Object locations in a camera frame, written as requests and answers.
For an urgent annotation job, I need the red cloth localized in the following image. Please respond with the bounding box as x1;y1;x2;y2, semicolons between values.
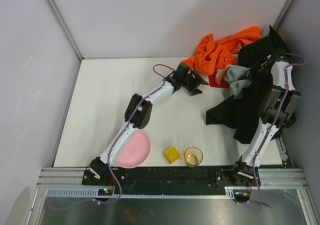
208;74;230;89

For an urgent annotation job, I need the grey light blue cloth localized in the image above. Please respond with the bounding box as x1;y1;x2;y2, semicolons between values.
222;65;252;100

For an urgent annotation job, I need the black cloth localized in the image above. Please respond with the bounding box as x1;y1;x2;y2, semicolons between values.
205;26;290;144

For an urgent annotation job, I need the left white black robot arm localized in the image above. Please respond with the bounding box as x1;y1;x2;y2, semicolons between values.
89;63;209;181

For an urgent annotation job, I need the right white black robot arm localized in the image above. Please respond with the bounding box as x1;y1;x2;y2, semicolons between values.
231;49;301;186

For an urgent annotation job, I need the orange cloth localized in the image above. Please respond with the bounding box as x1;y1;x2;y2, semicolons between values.
182;26;263;76

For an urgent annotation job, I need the amber transparent plastic cup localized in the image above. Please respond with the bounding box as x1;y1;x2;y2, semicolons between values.
183;146;204;168

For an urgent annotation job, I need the yellow cube block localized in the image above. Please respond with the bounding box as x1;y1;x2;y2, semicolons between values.
164;146;181;164

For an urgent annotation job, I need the pink round plate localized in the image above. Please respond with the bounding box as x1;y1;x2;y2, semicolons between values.
116;131;151;169

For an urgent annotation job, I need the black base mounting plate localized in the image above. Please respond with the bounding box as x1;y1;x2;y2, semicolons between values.
82;164;262;203

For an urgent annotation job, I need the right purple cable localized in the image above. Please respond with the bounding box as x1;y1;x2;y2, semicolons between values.
251;52;306;209

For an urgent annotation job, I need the aluminium front frame rail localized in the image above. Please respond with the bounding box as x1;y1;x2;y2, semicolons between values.
36;166;309;189

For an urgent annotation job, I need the grey slotted cable duct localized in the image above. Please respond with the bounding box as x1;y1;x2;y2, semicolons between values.
46;186;250;199

